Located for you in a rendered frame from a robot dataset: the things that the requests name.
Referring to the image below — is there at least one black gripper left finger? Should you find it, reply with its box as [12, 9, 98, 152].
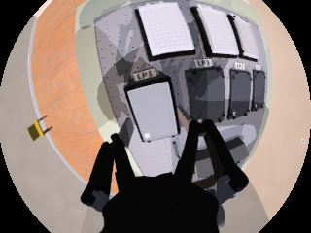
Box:
[81, 117, 143, 215]

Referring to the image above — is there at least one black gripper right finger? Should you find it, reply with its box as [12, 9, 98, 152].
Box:
[160, 106, 249, 214]

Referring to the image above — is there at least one grey button panel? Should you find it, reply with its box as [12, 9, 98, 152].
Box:
[173, 138, 249, 179]

